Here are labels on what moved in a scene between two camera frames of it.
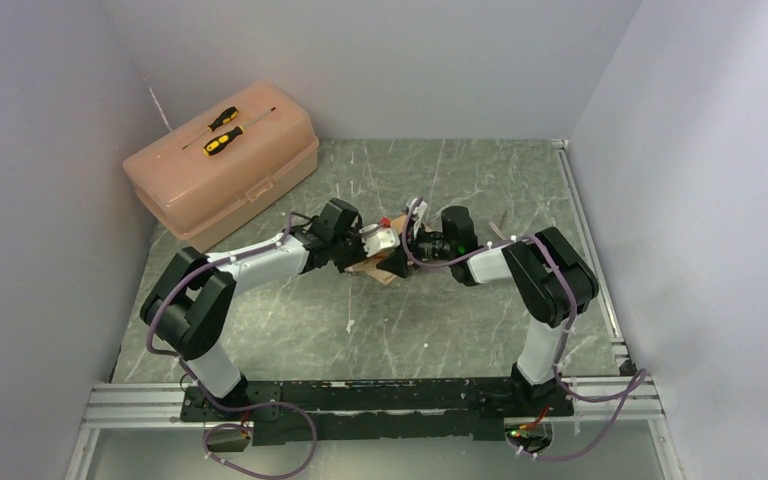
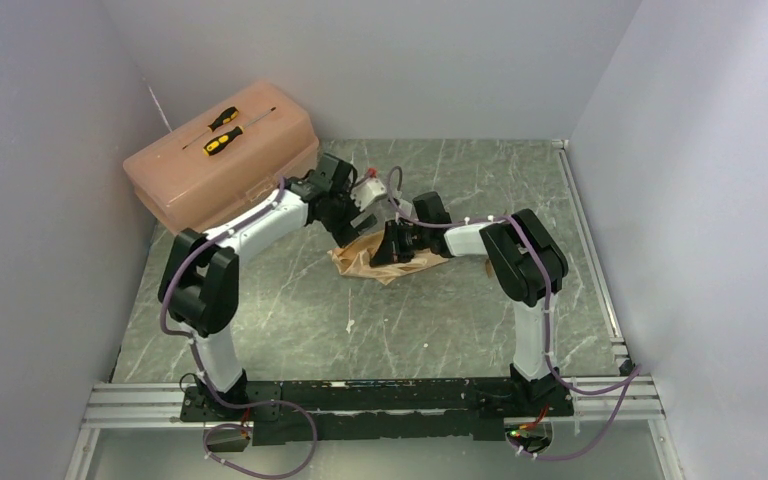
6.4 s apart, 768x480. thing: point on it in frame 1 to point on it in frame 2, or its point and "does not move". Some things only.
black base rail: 332,411 does not move
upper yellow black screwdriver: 227,116 does not move
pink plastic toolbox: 206,179 does not move
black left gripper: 346,264 to 344,232
